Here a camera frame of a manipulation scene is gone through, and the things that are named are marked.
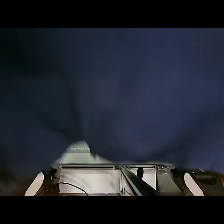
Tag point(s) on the dark blue shirt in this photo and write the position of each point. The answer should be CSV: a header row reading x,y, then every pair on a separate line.
x,y
133,93

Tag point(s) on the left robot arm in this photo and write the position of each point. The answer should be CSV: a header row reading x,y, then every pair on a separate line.
x,y
36,184

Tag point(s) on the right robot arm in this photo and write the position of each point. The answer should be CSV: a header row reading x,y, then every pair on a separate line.
x,y
196,182

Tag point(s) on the silver frame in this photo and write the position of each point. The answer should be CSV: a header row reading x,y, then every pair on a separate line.
x,y
110,178

